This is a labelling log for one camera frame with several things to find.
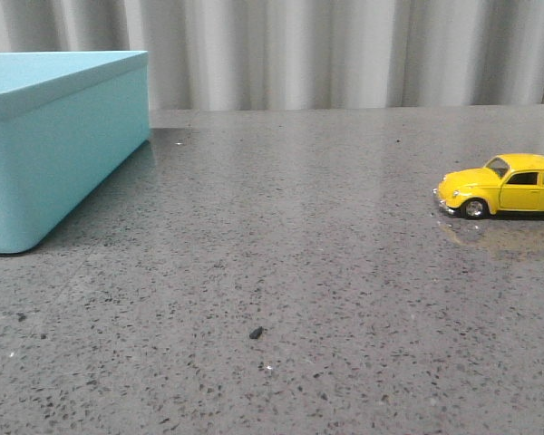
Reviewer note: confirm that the yellow toy beetle car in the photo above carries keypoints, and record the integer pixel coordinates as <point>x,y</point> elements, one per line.
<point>511,182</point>

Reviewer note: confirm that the light blue storage box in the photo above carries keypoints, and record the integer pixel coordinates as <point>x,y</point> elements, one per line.
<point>67,121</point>

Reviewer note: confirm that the small black debris piece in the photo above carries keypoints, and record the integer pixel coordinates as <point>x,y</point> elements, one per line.
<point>255,334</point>

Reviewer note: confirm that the grey pleated curtain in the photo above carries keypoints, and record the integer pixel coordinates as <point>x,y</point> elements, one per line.
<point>291,55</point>

